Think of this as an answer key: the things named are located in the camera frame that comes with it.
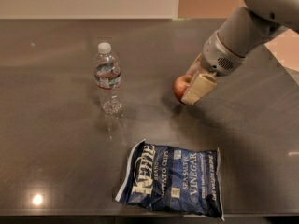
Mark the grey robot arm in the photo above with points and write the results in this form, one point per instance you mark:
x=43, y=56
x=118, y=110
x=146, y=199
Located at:
x=250, y=26

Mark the blue chip bag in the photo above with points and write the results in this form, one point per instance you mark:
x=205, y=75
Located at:
x=165, y=178

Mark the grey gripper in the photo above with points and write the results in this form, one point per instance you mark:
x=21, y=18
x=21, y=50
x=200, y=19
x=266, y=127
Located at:
x=217, y=58

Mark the clear plastic water bottle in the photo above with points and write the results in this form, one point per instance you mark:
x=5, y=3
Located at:
x=107, y=74

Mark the red apple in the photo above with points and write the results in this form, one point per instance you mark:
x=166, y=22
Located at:
x=181, y=84

